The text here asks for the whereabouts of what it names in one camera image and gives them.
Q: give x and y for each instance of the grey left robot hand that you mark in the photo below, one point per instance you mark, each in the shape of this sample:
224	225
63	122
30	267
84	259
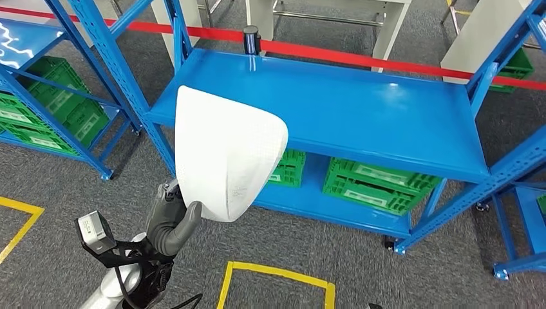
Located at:
170	226

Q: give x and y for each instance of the white curved shell part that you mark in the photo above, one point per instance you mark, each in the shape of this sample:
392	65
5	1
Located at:
226	162

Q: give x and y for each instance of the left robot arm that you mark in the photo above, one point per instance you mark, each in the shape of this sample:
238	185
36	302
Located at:
111	285

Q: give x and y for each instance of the blue steel shelf rack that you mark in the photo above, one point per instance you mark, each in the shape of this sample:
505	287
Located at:
341	106
21	38
529	221

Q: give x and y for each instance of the yellow floor tape square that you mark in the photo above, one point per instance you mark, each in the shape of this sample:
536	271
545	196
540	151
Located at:
277	273

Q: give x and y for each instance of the white table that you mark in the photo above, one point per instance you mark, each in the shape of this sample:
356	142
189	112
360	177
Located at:
473	42
196	21
390	34

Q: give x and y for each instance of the red barrier belt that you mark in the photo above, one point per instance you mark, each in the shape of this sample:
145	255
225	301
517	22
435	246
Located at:
341	55

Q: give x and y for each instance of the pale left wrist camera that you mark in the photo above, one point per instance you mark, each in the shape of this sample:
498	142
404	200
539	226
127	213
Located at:
94	230

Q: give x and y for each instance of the black barrier post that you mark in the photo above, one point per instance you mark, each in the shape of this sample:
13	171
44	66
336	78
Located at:
251	40

